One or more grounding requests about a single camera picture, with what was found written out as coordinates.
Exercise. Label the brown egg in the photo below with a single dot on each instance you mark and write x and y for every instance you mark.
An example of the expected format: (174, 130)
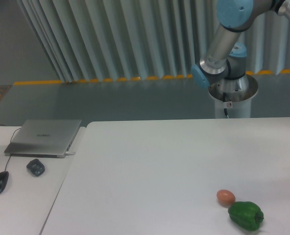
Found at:
(226, 197)

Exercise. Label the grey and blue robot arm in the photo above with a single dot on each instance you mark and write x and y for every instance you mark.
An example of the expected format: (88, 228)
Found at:
(235, 17)

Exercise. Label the green bell pepper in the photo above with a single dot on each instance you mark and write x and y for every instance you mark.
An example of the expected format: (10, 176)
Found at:
(247, 215)

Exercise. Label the silver closed laptop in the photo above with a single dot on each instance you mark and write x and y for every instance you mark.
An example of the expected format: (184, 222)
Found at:
(44, 138)

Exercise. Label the white folding partition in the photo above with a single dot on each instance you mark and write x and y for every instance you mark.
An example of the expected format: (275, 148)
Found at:
(122, 39)

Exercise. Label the small dark grey case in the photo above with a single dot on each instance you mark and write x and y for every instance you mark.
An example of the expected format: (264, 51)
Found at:
(35, 167)

